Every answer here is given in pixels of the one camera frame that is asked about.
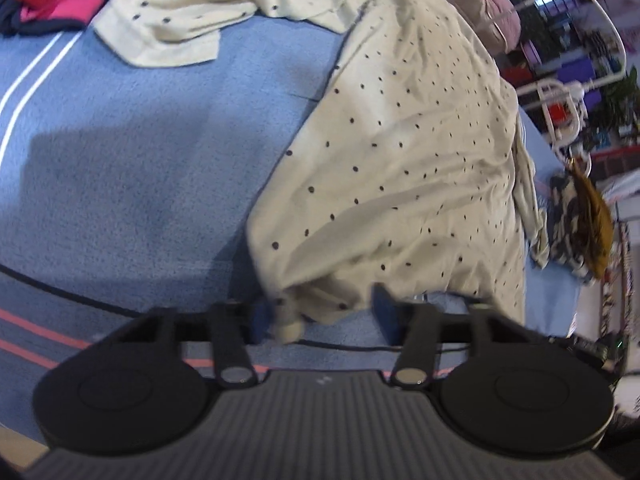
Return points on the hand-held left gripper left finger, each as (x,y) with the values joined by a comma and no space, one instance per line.
(261,318)

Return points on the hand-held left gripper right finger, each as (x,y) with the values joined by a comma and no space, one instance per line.
(386,316)

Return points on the cream polka dot garment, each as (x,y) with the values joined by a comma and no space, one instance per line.
(400,160)

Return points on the blue striped bed sheet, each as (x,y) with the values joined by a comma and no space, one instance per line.
(150,160)

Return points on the white metal rack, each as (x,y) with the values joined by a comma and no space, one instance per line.
(560,105)

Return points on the brown covered bed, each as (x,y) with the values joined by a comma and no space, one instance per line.
(480,0)

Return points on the pink cloth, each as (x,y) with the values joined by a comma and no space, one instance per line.
(70,6)

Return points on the navy cloth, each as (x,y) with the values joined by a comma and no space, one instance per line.
(30,22)

